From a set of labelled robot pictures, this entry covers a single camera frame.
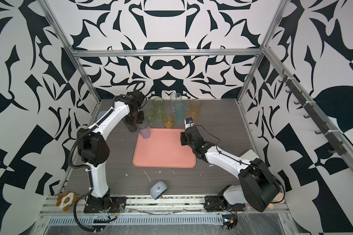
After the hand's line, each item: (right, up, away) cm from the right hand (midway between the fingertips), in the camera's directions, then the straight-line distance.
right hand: (184, 131), depth 86 cm
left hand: (-27, +7, +3) cm, 28 cm away
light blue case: (-60, +10, +22) cm, 64 cm away
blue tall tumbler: (-24, +1, +2) cm, 24 cm away
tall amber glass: (+8, +16, +13) cm, 22 cm away
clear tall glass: (-5, +22, +28) cm, 36 cm away
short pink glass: (+6, +10, +16) cm, 19 cm away
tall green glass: (-17, +18, +16) cm, 29 cm away
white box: (+38, -14, +1) cm, 41 cm away
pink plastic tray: (-13, -13, +10) cm, 21 cm away
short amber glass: (-10, +7, +15) cm, 20 cm away
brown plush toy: (-59, -32, -13) cm, 68 cm away
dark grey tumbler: (-30, +4, -5) cm, 30 cm away
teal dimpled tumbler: (-2, +12, +21) cm, 25 cm away
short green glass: (-23, +10, +16) cm, 30 cm away
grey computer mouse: (-14, -26, -16) cm, 33 cm away
